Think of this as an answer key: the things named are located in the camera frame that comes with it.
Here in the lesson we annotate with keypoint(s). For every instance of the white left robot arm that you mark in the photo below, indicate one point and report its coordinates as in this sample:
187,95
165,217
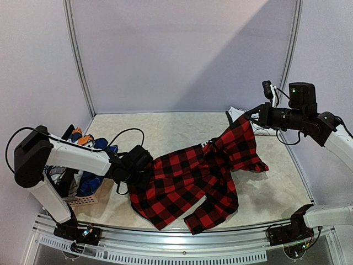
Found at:
39,149

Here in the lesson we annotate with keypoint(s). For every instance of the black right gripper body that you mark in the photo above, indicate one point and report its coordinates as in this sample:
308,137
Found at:
265,115

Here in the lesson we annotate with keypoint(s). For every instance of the blue garment in basket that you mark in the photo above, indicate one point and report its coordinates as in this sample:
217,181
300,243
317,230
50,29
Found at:
89,182

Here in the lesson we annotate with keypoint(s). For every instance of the front aluminium rail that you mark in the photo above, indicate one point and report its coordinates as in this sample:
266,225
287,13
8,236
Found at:
242,245

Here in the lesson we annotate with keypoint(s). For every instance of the black printed garment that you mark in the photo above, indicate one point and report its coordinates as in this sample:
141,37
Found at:
68,132

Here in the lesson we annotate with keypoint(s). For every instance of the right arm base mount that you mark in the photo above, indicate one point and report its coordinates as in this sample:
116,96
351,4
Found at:
278,234

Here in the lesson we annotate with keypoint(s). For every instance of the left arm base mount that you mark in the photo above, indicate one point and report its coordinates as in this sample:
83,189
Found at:
80,234

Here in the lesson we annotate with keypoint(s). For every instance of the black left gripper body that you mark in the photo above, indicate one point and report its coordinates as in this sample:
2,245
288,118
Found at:
133,179

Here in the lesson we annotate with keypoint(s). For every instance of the red black plaid garment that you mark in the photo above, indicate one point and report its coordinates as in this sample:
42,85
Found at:
182,178

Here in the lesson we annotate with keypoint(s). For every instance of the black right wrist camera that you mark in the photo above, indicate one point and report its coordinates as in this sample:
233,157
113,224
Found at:
270,92

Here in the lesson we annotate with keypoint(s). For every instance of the pink plastic laundry basket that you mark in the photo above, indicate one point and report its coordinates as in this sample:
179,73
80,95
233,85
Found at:
74,200

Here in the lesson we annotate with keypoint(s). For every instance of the white orange printed garment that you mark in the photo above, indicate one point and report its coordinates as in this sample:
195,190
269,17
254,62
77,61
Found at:
56,173

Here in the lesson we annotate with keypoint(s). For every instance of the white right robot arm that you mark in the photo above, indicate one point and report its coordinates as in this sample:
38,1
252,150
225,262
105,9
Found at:
328,131

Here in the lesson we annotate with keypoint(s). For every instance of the right aluminium frame post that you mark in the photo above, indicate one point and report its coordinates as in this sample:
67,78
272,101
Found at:
296,19

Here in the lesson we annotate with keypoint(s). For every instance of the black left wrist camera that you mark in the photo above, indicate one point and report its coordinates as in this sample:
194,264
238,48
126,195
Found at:
139,158

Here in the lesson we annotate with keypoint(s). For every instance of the left aluminium frame post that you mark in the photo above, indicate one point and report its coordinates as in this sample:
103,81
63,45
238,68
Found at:
68,10

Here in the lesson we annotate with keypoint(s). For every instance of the aluminium frame post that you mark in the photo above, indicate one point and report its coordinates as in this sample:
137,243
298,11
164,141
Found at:
296,19
68,10

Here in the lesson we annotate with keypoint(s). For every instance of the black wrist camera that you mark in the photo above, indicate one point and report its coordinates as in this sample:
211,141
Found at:
270,92
139,158

